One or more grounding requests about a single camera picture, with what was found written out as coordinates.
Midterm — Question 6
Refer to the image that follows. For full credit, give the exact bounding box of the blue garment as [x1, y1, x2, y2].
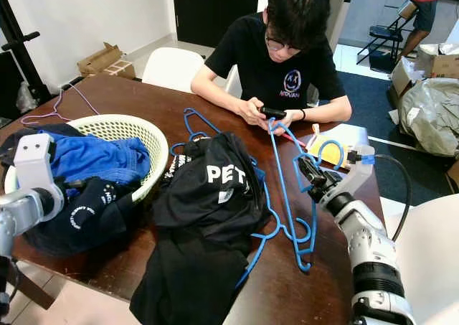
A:
[42, 129, 153, 187]

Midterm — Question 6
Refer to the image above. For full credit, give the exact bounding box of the black phone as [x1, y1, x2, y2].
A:
[260, 106, 289, 121]

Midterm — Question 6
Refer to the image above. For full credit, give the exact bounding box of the black shirt person left hand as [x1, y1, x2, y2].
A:
[269, 110, 305, 136]

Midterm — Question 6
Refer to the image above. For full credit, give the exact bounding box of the black shirt person right hand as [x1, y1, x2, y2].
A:
[235, 97, 270, 127]

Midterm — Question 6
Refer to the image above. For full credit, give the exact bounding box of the yellow booklet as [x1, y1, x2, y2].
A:
[304, 123, 361, 171]

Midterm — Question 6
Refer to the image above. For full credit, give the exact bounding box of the red pen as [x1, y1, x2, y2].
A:
[279, 129, 307, 149]

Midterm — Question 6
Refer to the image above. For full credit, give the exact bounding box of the black circle print garment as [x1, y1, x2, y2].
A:
[0, 123, 141, 259]

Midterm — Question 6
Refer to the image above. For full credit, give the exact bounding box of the cream plastic laundry basket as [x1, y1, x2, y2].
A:
[3, 114, 170, 204]

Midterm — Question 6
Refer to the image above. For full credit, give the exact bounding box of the dark blue floor rug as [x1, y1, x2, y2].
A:
[336, 70, 459, 197]

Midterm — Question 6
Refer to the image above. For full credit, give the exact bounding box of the person in black T-shirt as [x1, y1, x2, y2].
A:
[189, 0, 354, 137]

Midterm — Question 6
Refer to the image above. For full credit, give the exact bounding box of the grey-green plastic bag bundle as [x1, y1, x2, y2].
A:
[397, 77, 459, 159]

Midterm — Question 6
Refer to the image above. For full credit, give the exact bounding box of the black bin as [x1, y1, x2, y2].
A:
[368, 48, 397, 75]

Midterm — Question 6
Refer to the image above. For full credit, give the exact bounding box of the low taped cardboard box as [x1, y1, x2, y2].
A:
[76, 42, 138, 80]

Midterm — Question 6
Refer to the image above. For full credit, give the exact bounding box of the black exercise equipment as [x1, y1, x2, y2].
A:
[0, 9, 44, 118]

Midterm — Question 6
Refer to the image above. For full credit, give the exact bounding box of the black folding chair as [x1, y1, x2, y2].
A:
[356, 0, 419, 67]

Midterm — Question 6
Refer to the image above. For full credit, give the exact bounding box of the plain black garment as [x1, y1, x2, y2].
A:
[128, 221, 253, 325]

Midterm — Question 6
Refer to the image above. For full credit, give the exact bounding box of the cardboard box with foil bag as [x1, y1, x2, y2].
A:
[414, 41, 459, 79]

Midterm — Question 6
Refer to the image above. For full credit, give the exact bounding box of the plain black door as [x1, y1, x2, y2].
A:
[171, 0, 261, 50]

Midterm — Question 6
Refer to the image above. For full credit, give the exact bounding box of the person in red shirt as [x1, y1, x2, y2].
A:
[397, 0, 443, 61]

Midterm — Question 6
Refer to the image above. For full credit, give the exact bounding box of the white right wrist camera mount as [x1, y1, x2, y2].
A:
[340, 143, 379, 198]

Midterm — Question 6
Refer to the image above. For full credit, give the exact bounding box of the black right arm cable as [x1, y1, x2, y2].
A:
[373, 152, 414, 245]

